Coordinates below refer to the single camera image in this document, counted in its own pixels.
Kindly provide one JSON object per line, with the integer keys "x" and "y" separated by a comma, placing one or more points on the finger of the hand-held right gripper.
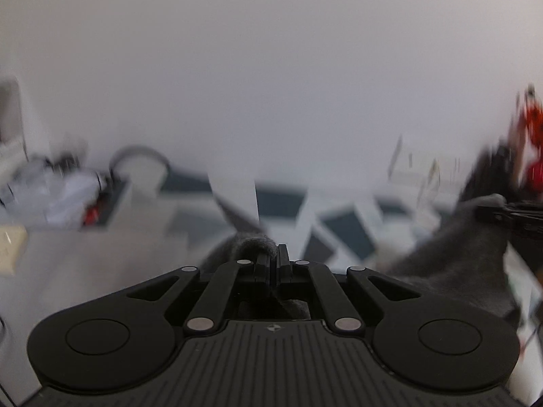
{"x": 492, "y": 214}

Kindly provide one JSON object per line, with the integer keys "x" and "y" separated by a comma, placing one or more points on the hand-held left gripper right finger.
{"x": 283, "y": 269}

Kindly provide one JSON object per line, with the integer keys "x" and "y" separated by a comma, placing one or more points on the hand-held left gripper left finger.
{"x": 263, "y": 269}

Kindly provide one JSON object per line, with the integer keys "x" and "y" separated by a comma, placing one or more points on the grey knit sweater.
{"x": 458, "y": 254}

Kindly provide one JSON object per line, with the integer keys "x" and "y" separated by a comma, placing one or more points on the red orange object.
{"x": 532, "y": 123}

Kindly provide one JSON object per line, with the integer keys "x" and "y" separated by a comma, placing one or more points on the white foam sheet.
{"x": 106, "y": 254}

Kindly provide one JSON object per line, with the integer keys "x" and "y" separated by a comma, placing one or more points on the small red packet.
{"x": 91, "y": 216}

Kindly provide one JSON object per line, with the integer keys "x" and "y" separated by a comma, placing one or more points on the clear plastic bags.
{"x": 51, "y": 195}

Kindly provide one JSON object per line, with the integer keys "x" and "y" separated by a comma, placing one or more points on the beige flat object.
{"x": 10, "y": 250}

